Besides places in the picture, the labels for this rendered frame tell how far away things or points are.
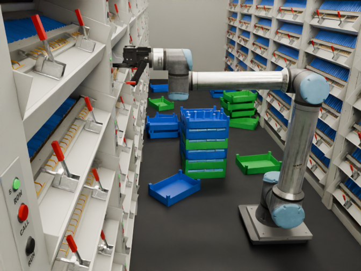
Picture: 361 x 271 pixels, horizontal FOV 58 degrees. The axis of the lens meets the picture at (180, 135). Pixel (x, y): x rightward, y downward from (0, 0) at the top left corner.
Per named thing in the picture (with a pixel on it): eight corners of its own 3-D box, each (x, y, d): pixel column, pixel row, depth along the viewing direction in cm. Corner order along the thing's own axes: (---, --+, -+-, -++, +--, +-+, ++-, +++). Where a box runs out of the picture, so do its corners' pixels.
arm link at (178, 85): (188, 97, 149) (189, 69, 145) (188, 103, 138) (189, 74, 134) (168, 96, 149) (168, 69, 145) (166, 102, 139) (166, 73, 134)
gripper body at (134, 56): (122, 45, 136) (151, 45, 137) (123, 65, 139) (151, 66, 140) (121, 48, 129) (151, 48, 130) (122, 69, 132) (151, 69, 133)
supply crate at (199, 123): (222, 117, 243) (223, 107, 240) (229, 127, 224) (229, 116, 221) (182, 118, 239) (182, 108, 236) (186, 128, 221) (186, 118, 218)
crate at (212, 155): (220, 146, 252) (221, 137, 249) (226, 158, 234) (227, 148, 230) (182, 148, 249) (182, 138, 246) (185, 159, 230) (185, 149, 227)
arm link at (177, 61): (193, 74, 135) (194, 49, 131) (163, 74, 133) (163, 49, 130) (190, 70, 143) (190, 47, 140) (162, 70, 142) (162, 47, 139)
